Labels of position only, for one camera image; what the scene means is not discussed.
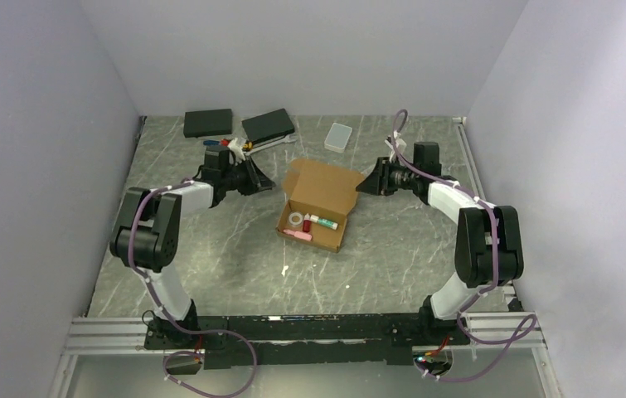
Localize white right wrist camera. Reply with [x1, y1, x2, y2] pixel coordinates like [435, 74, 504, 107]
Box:
[386, 131, 407, 162]

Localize brown cardboard paper box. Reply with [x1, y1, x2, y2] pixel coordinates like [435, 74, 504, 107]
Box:
[275, 158, 364, 253]

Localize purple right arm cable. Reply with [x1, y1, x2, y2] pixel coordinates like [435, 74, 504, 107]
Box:
[391, 109, 540, 385]

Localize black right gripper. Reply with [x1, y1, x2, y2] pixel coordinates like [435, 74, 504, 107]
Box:
[356, 157, 420, 197]

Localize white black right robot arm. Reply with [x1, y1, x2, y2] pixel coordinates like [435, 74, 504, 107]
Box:
[357, 138, 524, 344]

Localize green white glue stick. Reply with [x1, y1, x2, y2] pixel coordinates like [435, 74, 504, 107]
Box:
[310, 215, 338, 230]

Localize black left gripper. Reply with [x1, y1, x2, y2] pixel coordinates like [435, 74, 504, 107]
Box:
[222, 156, 276, 197]

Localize pink plastic tube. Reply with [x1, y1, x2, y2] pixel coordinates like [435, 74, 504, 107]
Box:
[283, 229, 313, 242]

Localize blue handled pliers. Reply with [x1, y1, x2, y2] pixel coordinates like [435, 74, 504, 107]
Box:
[202, 139, 230, 147]

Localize black flat box left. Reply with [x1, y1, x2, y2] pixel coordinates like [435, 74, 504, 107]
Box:
[183, 109, 233, 138]

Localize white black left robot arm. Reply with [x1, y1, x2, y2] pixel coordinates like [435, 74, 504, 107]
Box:
[109, 145, 275, 348]

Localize small red bottle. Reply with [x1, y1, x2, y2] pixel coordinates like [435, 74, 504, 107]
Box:
[302, 214, 312, 233]

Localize black flat box right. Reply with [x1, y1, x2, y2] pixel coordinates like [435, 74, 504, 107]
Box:
[241, 109, 295, 144]

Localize translucent white plastic container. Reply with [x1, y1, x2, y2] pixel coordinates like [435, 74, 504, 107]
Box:
[323, 123, 353, 153]

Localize black flat box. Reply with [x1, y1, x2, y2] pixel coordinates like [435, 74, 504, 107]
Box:
[241, 109, 295, 144]
[183, 109, 233, 138]

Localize silver tape roll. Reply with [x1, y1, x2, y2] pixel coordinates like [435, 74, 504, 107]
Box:
[288, 211, 304, 227]

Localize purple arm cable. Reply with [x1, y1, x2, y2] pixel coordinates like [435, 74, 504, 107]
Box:
[125, 177, 259, 398]
[391, 109, 540, 385]

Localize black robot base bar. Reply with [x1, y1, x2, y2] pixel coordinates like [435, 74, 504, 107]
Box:
[144, 309, 468, 370]

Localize aluminium frame rail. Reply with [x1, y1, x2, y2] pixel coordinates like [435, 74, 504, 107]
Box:
[51, 312, 562, 397]

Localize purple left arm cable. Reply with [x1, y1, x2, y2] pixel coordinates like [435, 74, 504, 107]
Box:
[125, 177, 259, 398]

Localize silver wrench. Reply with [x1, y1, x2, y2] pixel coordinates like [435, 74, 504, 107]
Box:
[249, 134, 298, 154]

